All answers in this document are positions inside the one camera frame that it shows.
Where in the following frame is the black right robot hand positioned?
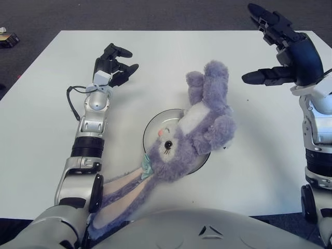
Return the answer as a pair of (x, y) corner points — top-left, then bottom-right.
(241, 3), (325, 87)

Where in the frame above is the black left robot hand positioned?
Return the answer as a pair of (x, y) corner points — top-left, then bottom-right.
(93, 43), (140, 88)

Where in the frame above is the purple plush bunny doll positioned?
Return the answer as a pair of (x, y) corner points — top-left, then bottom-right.
(87, 60), (237, 241)

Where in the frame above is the white plate with black rim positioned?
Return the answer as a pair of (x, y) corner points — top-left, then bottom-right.
(142, 108), (211, 177)

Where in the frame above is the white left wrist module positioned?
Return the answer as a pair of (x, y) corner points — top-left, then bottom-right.
(92, 71), (113, 89)

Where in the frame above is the black and gold box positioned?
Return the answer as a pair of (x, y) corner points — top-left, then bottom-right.
(0, 33), (20, 49)

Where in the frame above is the grey robot torso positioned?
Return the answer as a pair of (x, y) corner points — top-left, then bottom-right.
(98, 207), (327, 249)

